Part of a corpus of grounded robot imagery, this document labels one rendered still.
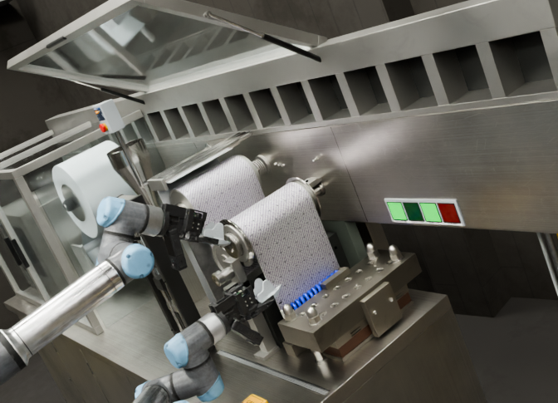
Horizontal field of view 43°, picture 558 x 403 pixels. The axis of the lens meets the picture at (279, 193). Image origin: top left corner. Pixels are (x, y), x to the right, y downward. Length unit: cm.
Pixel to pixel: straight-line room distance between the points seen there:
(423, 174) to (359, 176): 24
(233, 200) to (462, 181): 75
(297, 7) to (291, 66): 178
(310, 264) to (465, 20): 85
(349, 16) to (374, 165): 151
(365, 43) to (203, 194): 69
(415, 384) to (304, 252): 46
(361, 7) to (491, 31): 179
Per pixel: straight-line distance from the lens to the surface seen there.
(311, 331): 183
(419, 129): 172
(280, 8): 384
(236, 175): 217
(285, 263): 198
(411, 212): 187
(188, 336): 183
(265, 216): 195
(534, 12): 144
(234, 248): 193
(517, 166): 160
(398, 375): 195
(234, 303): 189
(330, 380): 186
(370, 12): 323
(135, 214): 178
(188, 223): 184
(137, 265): 163
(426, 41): 161
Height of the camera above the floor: 184
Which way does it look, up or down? 15 degrees down
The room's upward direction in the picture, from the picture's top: 23 degrees counter-clockwise
